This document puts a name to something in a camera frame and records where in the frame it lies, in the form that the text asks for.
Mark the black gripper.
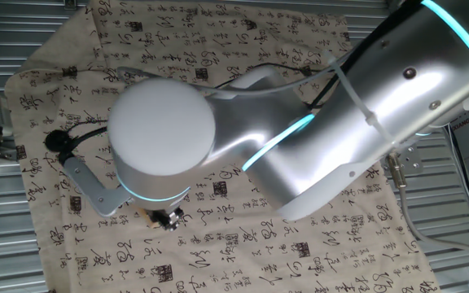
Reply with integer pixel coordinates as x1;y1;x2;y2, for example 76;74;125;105
147;205;186;232

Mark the beige calligraphy print cloth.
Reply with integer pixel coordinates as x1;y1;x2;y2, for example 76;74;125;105
4;0;441;293

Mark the white zip tie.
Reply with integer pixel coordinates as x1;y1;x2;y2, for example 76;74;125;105
322;50;399;148

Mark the grey metal camera bracket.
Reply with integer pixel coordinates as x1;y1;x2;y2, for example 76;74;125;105
62;156;132;218

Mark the black cable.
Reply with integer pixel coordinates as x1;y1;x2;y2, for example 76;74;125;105
65;0;426;155

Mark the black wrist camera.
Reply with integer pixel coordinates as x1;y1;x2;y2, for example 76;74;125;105
44;129;75;166

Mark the thick grey base cable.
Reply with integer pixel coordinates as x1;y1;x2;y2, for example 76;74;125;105
385;152;469;266

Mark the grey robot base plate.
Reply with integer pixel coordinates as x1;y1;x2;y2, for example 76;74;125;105
383;142;425;178

